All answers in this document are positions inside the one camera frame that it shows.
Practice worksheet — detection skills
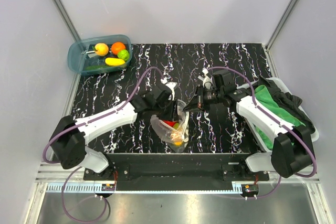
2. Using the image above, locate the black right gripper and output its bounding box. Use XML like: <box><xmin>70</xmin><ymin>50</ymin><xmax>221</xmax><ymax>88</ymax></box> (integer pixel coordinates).
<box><xmin>183</xmin><ymin>84</ymin><xmax>224</xmax><ymax>113</ymax></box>

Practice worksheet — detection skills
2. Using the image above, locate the red fake apple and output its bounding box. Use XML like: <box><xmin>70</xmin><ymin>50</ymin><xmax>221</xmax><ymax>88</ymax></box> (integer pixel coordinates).
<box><xmin>163</xmin><ymin>120</ymin><xmax>177</xmax><ymax>127</ymax></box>

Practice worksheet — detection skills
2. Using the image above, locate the clear polka dot zip bag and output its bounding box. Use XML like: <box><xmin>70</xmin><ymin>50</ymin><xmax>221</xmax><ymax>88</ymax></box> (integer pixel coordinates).
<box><xmin>150</xmin><ymin>99</ymin><xmax>189</xmax><ymax>153</ymax></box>

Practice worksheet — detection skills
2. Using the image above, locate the yellow green fake mango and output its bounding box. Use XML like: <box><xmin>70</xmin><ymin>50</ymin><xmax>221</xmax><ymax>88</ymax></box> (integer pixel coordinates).
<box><xmin>171</xmin><ymin>123</ymin><xmax>183</xmax><ymax>146</ymax></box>

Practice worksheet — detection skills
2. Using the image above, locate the green fake lime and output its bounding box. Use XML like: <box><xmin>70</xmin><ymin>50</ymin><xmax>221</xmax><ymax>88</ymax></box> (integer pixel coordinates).
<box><xmin>117</xmin><ymin>49</ymin><xmax>130</xmax><ymax>62</ymax></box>

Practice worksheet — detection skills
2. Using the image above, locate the yellow fake banana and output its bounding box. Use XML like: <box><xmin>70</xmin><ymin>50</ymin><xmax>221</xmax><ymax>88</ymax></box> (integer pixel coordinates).
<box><xmin>105</xmin><ymin>57</ymin><xmax>125</xmax><ymax>67</ymax></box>

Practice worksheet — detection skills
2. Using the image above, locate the orange fake fruit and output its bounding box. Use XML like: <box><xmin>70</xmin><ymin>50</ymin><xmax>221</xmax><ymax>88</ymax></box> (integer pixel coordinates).
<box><xmin>111</xmin><ymin>41</ymin><xmax>126</xmax><ymax>55</ymax></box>

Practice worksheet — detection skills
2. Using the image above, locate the yellow fake fruit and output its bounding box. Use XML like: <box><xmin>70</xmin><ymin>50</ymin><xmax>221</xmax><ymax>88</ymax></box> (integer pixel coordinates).
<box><xmin>94</xmin><ymin>43</ymin><xmax>109</xmax><ymax>57</ymax></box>

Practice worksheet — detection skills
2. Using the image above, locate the dark green fake cucumber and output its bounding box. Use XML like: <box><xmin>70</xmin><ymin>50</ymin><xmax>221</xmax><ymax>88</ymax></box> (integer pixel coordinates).
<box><xmin>85</xmin><ymin>65</ymin><xmax>108</xmax><ymax>71</ymax></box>

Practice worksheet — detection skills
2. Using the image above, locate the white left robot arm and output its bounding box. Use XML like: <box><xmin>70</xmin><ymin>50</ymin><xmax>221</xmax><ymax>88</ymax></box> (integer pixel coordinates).
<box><xmin>49</xmin><ymin>82</ymin><xmax>179</xmax><ymax>180</ymax></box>

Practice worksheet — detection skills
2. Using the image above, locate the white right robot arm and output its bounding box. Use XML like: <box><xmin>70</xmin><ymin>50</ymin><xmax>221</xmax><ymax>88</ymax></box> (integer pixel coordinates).
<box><xmin>184</xmin><ymin>67</ymin><xmax>317</xmax><ymax>180</ymax></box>

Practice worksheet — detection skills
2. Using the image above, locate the green cloth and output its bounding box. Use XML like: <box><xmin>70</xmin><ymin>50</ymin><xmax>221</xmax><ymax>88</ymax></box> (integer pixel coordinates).
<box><xmin>253</xmin><ymin>84</ymin><xmax>307</xmax><ymax>151</ymax></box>

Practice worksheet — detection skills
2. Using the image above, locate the black cloth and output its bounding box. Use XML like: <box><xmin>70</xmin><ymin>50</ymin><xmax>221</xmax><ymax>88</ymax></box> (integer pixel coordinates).
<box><xmin>257</xmin><ymin>76</ymin><xmax>316</xmax><ymax>134</ymax></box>

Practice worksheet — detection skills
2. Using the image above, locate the blue transparent plastic container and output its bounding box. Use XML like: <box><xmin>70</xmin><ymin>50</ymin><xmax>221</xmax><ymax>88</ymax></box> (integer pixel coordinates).
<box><xmin>67</xmin><ymin>35</ymin><xmax>132</xmax><ymax>76</ymax></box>

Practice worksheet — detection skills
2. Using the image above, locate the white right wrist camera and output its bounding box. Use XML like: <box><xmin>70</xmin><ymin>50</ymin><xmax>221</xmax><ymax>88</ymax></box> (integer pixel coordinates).
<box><xmin>198</xmin><ymin>68</ymin><xmax>213</xmax><ymax>90</ymax></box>

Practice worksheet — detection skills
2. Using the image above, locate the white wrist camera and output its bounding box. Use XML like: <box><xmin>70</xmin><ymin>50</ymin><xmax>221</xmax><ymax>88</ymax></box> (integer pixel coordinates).
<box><xmin>161</xmin><ymin>77</ymin><xmax>177</xmax><ymax>100</ymax></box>
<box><xmin>198</xmin><ymin>68</ymin><xmax>213</xmax><ymax>90</ymax></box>

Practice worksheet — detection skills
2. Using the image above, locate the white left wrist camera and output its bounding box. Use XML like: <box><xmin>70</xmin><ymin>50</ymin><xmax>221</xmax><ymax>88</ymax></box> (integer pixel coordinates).
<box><xmin>161</xmin><ymin>77</ymin><xmax>177</xmax><ymax>100</ymax></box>

